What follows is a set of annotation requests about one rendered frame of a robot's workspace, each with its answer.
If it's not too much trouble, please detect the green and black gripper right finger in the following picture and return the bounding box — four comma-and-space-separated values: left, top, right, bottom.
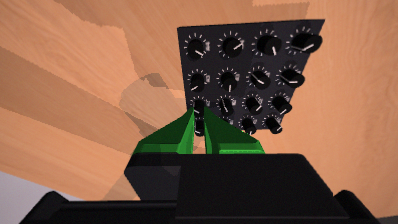
204, 107, 266, 154

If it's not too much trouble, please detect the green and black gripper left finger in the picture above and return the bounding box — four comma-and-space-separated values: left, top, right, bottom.
132, 107, 194, 155

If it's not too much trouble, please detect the black knob box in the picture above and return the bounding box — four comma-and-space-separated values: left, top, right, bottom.
177, 19, 325, 137

